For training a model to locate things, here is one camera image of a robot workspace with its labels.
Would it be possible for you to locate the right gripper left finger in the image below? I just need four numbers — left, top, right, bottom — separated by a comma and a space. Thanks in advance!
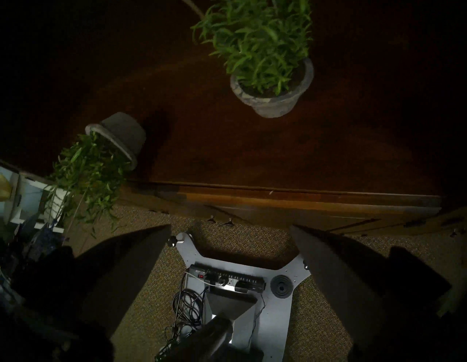
73, 224, 173, 340

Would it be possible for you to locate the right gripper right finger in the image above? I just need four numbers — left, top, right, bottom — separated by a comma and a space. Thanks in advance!
290, 224, 388, 348

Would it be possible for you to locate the fake lavender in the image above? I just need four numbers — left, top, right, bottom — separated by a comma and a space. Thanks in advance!
182, 0, 315, 119
22, 112, 147, 256

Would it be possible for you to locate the black round disk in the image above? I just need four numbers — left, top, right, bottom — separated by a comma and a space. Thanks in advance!
271, 276, 294, 300

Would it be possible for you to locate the black power strip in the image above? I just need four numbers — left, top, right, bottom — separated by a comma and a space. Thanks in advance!
188, 266, 266, 293

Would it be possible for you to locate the grey robot torso column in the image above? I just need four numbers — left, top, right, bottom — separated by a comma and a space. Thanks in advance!
155, 290, 265, 362

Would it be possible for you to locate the white slatted wooden chair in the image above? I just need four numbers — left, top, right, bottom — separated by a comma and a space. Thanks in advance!
0, 162, 68, 234

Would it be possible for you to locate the dark wooden shelf cabinet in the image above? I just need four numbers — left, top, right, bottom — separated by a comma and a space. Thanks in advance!
0, 0, 467, 238

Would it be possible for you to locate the black cable bundle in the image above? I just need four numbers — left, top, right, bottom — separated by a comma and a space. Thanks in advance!
161, 274, 205, 356

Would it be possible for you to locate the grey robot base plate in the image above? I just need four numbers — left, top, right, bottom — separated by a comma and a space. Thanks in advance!
179, 232, 310, 362

